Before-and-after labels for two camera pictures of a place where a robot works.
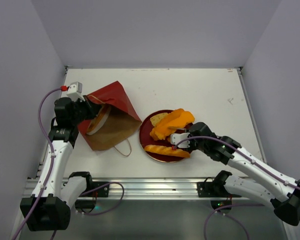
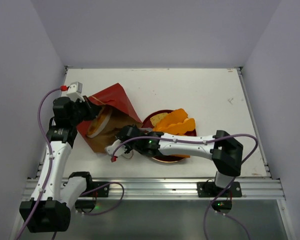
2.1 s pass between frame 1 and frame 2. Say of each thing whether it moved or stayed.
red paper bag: stayed
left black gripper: stayed
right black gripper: moved
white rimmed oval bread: stayed
